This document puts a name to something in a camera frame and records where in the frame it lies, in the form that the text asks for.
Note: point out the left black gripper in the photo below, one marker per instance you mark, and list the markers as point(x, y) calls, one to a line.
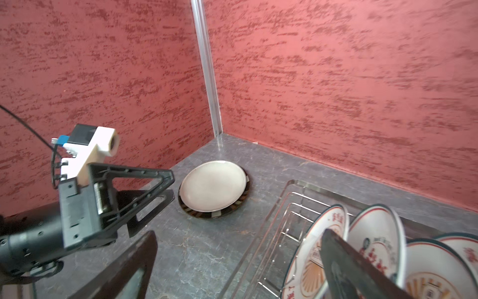
point(124, 195)

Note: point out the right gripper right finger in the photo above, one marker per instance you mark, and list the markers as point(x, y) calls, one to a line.
point(348, 274)

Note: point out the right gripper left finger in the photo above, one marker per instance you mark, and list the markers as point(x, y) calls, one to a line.
point(128, 276)

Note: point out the dark rimmed patterned plate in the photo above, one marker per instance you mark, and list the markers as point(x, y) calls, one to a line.
point(214, 213)

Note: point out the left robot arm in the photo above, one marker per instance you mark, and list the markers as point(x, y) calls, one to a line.
point(32, 244)

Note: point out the small patterned plate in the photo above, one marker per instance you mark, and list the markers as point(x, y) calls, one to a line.
point(306, 277)

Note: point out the red rimmed white plate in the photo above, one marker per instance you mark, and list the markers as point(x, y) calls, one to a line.
point(378, 235)

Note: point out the orange patterned plate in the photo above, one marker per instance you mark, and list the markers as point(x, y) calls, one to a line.
point(436, 271)

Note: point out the green rimmed patterned plate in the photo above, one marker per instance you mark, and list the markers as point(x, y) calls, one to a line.
point(466, 245)

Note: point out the left corner aluminium profile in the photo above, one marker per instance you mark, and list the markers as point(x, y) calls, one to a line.
point(202, 33)

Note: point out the metal wire dish rack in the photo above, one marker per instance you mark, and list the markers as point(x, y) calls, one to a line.
point(262, 271)

